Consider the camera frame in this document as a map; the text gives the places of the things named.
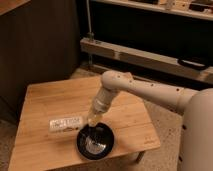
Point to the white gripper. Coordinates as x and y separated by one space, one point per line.
101 104

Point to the white plastic bottle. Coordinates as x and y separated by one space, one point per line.
67 124

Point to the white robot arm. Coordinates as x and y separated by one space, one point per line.
196 107

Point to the black ceramic bowl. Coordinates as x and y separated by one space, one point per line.
95 143

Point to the wooden table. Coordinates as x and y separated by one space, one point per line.
38 149

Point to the metal vertical pole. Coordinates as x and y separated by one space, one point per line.
90 32

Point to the upper wooden shelf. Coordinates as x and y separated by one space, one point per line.
156 8

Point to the wooden beam rail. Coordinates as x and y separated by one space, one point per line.
145 59

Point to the black handle object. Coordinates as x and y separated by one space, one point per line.
193 65

